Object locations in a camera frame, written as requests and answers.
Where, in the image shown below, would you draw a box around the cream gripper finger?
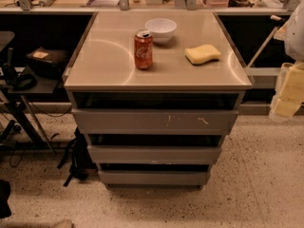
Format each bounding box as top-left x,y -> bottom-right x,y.
275,64 -> 304,118
269,63 -> 293,122

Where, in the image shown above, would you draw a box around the grey top drawer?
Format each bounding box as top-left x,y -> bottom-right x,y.
72,109 -> 238,135

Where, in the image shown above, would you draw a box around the grey drawer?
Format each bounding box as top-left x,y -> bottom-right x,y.
72,109 -> 238,135
88,145 -> 221,164
98,171 -> 210,186

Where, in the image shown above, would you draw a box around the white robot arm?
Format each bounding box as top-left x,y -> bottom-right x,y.
269,1 -> 304,122

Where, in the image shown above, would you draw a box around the grey drawer cabinet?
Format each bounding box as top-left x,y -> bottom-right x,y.
65,9 -> 252,188

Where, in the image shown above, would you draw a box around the grey middle drawer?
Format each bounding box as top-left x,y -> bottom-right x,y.
88,145 -> 221,164

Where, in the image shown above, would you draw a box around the grey bottom drawer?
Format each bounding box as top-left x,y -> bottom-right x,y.
98,171 -> 210,186

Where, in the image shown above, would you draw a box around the yellow sponge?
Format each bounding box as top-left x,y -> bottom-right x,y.
185,45 -> 221,65

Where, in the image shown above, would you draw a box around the white bowl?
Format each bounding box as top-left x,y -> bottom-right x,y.
145,18 -> 177,45

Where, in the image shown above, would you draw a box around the red cola can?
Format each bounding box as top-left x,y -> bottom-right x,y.
134,29 -> 153,70

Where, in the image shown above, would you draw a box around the black box with label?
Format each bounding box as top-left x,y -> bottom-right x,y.
26,47 -> 69,79

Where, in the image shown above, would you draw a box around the black headphones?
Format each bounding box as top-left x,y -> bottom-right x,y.
9,74 -> 37,90

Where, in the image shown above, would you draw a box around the black side table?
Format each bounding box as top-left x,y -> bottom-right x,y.
0,30 -> 63,154

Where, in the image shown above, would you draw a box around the grey-handled stick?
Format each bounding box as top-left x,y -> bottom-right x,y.
246,15 -> 286,68

